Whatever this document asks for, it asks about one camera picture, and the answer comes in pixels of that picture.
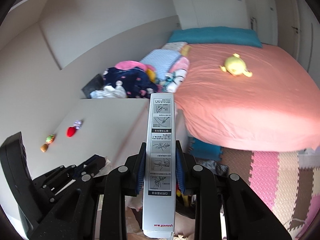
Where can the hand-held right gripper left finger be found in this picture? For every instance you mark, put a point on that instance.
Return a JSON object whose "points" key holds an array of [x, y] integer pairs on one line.
{"points": [[141, 170]]}

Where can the navy patterned garment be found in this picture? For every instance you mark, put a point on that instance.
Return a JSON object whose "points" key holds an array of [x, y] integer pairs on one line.
{"points": [[130, 80]]}

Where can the dark fuzzy cloth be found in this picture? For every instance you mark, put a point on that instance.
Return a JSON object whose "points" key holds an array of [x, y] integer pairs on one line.
{"points": [[215, 167]]}

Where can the bed with pink sheet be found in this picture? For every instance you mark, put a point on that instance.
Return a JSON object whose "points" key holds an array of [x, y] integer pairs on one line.
{"points": [[237, 105]]}

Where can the white cabinet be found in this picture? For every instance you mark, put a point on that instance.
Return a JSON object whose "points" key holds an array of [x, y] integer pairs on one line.
{"points": [[105, 130]]}

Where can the shiny candy wrapper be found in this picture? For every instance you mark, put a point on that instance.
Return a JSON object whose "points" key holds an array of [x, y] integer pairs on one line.
{"points": [[78, 124]]}

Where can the teal pillow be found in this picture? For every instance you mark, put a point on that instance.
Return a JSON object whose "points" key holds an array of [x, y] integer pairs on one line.
{"points": [[215, 35]]}

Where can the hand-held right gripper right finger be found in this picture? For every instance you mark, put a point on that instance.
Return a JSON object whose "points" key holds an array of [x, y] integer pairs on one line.
{"points": [[180, 170]]}

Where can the foam puzzle floor mat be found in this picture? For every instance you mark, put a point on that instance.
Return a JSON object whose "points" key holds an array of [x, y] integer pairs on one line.
{"points": [[262, 170]]}

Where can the red strawberry toy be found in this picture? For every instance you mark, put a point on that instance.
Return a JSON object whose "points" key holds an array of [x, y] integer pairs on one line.
{"points": [[71, 131]]}

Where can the white rolled cloth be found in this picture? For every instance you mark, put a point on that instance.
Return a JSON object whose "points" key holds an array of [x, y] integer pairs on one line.
{"points": [[175, 81]]}

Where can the pink cloth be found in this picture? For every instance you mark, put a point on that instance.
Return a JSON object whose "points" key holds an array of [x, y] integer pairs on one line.
{"points": [[127, 65]]}

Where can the white door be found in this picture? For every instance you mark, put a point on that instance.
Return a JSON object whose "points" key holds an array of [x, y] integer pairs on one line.
{"points": [[300, 17]]}

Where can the green and orange toy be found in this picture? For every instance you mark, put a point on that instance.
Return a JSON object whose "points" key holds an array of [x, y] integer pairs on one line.
{"points": [[50, 139]]}

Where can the light blue blanket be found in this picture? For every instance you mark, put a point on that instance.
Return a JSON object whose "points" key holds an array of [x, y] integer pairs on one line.
{"points": [[160, 61]]}

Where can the pink folded blanket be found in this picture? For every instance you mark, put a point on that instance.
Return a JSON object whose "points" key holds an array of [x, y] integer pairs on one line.
{"points": [[181, 65]]}

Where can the white and grey carton box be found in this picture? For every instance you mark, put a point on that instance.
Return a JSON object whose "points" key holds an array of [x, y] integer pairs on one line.
{"points": [[160, 155]]}

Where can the yellow plush toy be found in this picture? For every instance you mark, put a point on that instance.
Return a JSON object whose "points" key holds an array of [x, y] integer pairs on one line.
{"points": [[235, 66]]}

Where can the white patterned pillow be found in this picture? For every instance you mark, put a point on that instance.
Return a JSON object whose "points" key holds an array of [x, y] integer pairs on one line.
{"points": [[175, 46]]}

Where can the white crumpled cloth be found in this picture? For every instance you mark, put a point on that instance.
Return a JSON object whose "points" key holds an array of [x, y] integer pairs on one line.
{"points": [[107, 92]]}

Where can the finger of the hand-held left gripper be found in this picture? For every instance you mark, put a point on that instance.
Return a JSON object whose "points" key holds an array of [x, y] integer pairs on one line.
{"points": [[91, 163]]}

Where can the brown toy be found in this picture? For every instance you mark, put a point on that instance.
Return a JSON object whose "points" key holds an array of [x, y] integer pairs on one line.
{"points": [[44, 147]]}

